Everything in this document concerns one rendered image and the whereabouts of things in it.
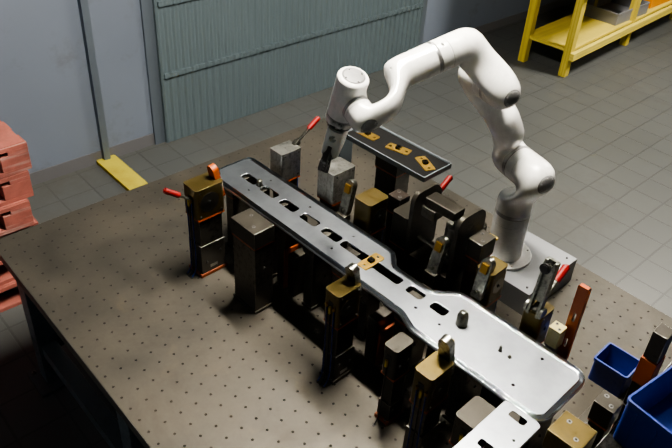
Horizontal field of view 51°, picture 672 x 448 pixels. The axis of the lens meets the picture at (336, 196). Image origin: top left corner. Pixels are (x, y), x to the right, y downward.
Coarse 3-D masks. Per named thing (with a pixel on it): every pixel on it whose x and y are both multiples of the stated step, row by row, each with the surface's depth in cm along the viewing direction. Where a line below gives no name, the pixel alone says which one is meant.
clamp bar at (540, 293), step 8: (544, 264) 177; (552, 264) 179; (560, 264) 179; (544, 272) 177; (552, 272) 179; (544, 280) 182; (552, 280) 180; (536, 288) 183; (544, 288) 183; (536, 296) 185; (544, 296) 182; (528, 304) 186; (544, 304) 184; (528, 312) 187; (536, 312) 185
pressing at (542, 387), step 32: (256, 160) 252; (256, 192) 235; (288, 192) 236; (288, 224) 222; (320, 224) 222; (352, 224) 223; (320, 256) 210; (352, 256) 210; (384, 256) 211; (384, 288) 199; (416, 288) 200; (416, 320) 189; (448, 320) 190; (480, 320) 190; (480, 352) 181; (512, 352) 181; (544, 352) 182; (544, 384) 173; (576, 384) 174; (544, 416) 165
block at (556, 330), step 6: (552, 324) 181; (558, 324) 181; (552, 330) 180; (558, 330) 180; (564, 330) 180; (546, 336) 183; (552, 336) 181; (558, 336) 180; (546, 342) 183; (552, 342) 182; (558, 342) 181; (552, 348) 183
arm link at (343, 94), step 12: (348, 72) 177; (360, 72) 178; (336, 84) 177; (348, 84) 175; (360, 84) 176; (336, 96) 179; (348, 96) 177; (360, 96) 178; (336, 108) 181; (336, 120) 184
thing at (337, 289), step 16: (336, 288) 191; (352, 288) 192; (336, 304) 190; (352, 304) 194; (336, 320) 193; (352, 320) 198; (336, 336) 198; (352, 336) 204; (336, 352) 201; (352, 352) 207; (336, 368) 205; (352, 368) 211; (320, 384) 207
